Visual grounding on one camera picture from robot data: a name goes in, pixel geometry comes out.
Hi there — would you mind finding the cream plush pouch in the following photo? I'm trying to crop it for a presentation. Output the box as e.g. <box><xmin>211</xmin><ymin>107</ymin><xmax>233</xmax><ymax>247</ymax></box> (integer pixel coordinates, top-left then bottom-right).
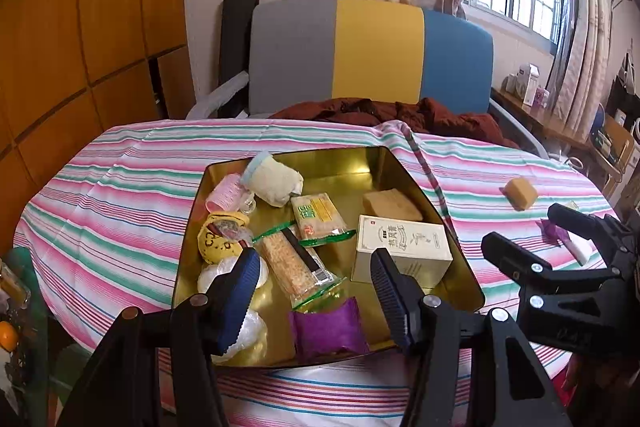
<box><xmin>242</xmin><ymin>151</ymin><xmax>304</xmax><ymax>208</ymax></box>

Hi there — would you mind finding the wooden side desk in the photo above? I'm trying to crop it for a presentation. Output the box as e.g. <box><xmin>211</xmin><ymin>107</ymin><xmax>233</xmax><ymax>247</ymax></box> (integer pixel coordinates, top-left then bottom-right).
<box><xmin>492</xmin><ymin>87</ymin><xmax>591</xmax><ymax>152</ymax></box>

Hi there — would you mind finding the black rolled mat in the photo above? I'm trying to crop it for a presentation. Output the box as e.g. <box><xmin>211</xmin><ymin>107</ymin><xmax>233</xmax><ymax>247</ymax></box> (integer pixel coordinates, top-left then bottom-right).
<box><xmin>218</xmin><ymin>0</ymin><xmax>261</xmax><ymax>88</ymax></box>

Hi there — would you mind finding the tan sponge block on table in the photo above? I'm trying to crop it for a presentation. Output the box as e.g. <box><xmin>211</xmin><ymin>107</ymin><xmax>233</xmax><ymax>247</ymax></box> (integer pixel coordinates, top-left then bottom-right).
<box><xmin>502</xmin><ymin>177</ymin><xmax>540</xmax><ymax>211</ymax></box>

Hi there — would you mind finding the pink hair roller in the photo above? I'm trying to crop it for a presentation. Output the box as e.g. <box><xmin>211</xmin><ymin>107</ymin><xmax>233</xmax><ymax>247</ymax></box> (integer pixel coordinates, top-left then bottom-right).
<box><xmin>205</xmin><ymin>173</ymin><xmax>257</xmax><ymax>214</ymax></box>

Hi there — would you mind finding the striped tablecloth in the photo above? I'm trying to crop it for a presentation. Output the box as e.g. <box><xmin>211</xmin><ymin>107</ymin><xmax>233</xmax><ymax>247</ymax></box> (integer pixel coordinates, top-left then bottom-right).
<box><xmin>14</xmin><ymin>119</ymin><xmax>626</xmax><ymax>427</ymax></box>

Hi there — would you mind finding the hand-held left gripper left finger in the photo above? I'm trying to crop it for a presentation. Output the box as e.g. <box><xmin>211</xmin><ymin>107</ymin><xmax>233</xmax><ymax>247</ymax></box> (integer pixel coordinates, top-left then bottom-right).
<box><xmin>57</xmin><ymin>247</ymin><xmax>262</xmax><ymax>427</ymax></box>

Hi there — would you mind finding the yellow patterned round pouch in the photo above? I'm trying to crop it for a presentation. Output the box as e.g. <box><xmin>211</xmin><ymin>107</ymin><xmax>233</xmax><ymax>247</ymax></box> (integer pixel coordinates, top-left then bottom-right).
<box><xmin>197</xmin><ymin>212</ymin><xmax>253</xmax><ymax>264</ymax></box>

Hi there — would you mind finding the cream cardboard box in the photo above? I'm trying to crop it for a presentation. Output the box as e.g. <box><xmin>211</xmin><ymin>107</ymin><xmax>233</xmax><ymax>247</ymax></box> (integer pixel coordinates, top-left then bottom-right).
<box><xmin>350</xmin><ymin>214</ymin><xmax>453</xmax><ymax>285</ymax></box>

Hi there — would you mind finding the white carton box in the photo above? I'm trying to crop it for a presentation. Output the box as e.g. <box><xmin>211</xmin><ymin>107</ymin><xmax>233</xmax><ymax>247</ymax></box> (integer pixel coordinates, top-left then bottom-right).
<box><xmin>522</xmin><ymin>64</ymin><xmax>542</xmax><ymax>108</ymax></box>

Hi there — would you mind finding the gold metal tin tray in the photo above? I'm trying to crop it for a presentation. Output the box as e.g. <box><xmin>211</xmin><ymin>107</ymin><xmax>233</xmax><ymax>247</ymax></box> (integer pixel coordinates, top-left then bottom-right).
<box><xmin>171</xmin><ymin>146</ymin><xmax>486</xmax><ymax>369</ymax></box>

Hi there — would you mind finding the wooden side cabinet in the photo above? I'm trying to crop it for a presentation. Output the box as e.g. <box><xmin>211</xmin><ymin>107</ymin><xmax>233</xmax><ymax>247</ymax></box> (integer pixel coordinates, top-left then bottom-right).
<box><xmin>590</xmin><ymin>107</ymin><xmax>640</xmax><ymax>202</ymax></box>

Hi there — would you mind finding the wooden wardrobe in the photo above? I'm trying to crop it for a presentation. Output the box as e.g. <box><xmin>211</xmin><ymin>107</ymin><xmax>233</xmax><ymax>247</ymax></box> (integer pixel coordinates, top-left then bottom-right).
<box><xmin>0</xmin><ymin>0</ymin><xmax>193</xmax><ymax>218</ymax></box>

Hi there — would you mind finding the glass jar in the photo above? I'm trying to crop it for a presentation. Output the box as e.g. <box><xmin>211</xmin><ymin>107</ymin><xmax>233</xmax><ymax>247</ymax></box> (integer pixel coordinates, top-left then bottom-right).
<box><xmin>0</xmin><ymin>259</ymin><xmax>31</xmax><ymax>308</ymax></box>

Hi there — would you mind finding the orange fruit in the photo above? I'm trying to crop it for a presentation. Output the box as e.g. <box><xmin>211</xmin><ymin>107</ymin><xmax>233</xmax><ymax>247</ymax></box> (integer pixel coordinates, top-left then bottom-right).
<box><xmin>0</xmin><ymin>321</ymin><xmax>21</xmax><ymax>352</ymax></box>

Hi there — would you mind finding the yellow sponge block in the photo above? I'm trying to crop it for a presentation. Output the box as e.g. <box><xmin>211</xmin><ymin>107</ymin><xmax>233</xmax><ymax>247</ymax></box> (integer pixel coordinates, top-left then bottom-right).
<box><xmin>361</xmin><ymin>188</ymin><xmax>425</xmax><ymax>223</ymax></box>

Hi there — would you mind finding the purple foil packet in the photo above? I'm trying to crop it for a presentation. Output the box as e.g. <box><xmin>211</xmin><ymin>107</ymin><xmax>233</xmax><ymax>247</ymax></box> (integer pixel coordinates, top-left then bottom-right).
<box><xmin>288</xmin><ymin>297</ymin><xmax>371</xmax><ymax>360</ymax></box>
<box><xmin>535</xmin><ymin>218</ymin><xmax>571</xmax><ymax>248</ymax></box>

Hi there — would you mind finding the grey yellow blue chair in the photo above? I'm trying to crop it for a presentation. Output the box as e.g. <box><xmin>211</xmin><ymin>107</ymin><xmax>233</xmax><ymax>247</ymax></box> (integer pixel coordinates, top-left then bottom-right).
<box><xmin>187</xmin><ymin>0</ymin><xmax>551</xmax><ymax>158</ymax></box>

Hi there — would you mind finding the white plastic ball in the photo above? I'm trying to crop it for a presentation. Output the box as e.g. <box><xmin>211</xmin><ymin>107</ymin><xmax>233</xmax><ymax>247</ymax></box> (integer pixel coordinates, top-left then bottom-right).
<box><xmin>212</xmin><ymin>309</ymin><xmax>268</xmax><ymax>360</ymax></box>
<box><xmin>197</xmin><ymin>255</ymin><xmax>271</xmax><ymax>295</ymax></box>

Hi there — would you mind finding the grey striped curtain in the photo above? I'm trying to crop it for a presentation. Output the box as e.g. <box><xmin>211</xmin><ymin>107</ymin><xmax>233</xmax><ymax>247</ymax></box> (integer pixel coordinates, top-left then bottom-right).
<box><xmin>545</xmin><ymin>0</ymin><xmax>613</xmax><ymax>148</ymax></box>

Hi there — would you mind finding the person's right hand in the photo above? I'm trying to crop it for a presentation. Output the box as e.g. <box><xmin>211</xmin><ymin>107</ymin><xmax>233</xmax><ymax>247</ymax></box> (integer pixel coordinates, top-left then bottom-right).
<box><xmin>561</xmin><ymin>349</ymin><xmax>583</xmax><ymax>395</ymax></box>

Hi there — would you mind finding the dark red cloth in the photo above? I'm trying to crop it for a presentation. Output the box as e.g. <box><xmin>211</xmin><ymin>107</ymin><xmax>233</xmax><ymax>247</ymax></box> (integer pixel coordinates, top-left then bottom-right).
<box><xmin>270</xmin><ymin>97</ymin><xmax>521</xmax><ymax>150</ymax></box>

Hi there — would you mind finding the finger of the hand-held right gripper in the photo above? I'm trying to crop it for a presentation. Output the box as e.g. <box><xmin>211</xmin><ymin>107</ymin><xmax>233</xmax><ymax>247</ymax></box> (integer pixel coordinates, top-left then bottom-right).
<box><xmin>481</xmin><ymin>232</ymin><xmax>556</xmax><ymax>293</ymax></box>
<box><xmin>546</xmin><ymin>203</ymin><xmax>618</xmax><ymax>253</ymax></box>

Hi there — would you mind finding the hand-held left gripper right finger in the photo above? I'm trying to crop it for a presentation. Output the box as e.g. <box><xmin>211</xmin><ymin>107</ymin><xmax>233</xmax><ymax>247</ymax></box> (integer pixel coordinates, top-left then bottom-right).
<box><xmin>369</xmin><ymin>248</ymin><xmax>573</xmax><ymax>427</ymax></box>

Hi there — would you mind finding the cracker packet with black band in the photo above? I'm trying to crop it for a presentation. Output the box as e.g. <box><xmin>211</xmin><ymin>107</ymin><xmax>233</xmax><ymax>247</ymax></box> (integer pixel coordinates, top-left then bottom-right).
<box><xmin>252</xmin><ymin>221</ymin><xmax>348</xmax><ymax>312</ymax></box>

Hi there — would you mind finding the green-edged cracker packet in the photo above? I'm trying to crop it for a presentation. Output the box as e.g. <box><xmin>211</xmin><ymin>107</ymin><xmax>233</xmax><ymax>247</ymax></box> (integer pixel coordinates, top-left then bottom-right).
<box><xmin>290</xmin><ymin>192</ymin><xmax>357</xmax><ymax>248</ymax></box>

